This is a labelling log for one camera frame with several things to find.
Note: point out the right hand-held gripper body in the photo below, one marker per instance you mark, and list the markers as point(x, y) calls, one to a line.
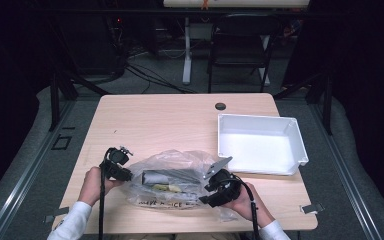
point(228, 186)

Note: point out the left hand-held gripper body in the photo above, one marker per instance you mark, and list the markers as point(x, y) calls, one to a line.
point(115, 158)

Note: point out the translucent printed plastic bag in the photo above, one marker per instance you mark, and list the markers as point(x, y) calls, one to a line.
point(176, 163)

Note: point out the person's right hand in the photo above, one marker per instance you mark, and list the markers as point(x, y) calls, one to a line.
point(248, 208)

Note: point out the person's left hand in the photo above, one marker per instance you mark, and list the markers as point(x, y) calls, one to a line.
point(91, 186)

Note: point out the white plastic tray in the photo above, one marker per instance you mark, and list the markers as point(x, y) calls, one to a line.
point(263, 150)

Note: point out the black floor tape outline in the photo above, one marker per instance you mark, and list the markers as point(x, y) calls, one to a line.
point(61, 142)

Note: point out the black round desk grommet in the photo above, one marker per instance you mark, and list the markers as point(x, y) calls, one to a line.
point(220, 106)

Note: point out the grey tape piece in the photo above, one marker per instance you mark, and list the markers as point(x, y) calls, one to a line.
point(313, 208)
point(56, 215)

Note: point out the white metal desk leg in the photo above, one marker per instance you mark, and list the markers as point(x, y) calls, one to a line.
point(265, 76)
point(187, 50)

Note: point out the black folding chair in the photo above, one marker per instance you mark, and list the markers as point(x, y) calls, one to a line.
point(243, 43)

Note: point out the white background desk top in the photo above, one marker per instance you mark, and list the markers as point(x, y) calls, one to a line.
point(246, 3)

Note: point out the black metal frame post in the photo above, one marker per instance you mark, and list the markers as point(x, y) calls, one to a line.
point(54, 103)

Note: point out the silver metal floor rail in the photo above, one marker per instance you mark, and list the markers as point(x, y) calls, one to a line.
point(26, 166)
point(346, 173)

